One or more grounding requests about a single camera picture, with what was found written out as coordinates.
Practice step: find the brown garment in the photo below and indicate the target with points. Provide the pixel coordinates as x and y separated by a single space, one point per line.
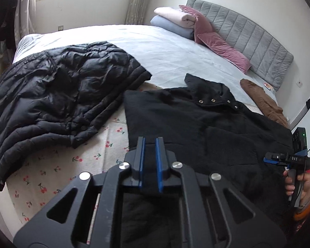
266 100

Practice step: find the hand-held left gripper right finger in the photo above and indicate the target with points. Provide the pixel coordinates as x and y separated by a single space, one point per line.
159 165

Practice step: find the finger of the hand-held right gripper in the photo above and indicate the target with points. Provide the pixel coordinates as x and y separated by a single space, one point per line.
275 158

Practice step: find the light blue folded blanket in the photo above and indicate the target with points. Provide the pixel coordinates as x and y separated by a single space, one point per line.
170 27

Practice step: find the patterned curtain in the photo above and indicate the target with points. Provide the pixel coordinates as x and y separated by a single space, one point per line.
138 1
27 10

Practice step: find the white wall socket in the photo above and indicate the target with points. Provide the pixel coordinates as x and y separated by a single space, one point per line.
299 83

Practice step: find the bed with light blue sheet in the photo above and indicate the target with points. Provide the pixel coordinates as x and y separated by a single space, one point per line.
170 54

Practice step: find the person's right hand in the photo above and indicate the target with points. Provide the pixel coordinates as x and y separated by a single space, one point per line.
289 183

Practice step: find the pink velvet pillow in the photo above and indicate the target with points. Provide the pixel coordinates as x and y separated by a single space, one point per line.
200 22
224 50

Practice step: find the grey quilted headboard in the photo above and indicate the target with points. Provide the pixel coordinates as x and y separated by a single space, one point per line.
253 36

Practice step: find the small printed card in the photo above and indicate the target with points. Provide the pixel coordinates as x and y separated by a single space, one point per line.
269 86

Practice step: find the black fleece coat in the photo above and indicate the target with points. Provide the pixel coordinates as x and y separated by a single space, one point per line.
196 124

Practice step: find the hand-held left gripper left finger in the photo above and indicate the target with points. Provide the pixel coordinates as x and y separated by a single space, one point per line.
142 160

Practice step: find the white folded blanket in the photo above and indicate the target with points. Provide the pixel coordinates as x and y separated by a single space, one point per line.
173 15

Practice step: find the black puffer jacket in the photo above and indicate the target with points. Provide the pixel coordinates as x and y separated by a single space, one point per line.
54 95

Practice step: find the wall outlet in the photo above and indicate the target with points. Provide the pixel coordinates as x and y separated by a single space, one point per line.
61 27

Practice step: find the cherry print blanket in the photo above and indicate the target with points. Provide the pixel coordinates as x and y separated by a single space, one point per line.
67 157

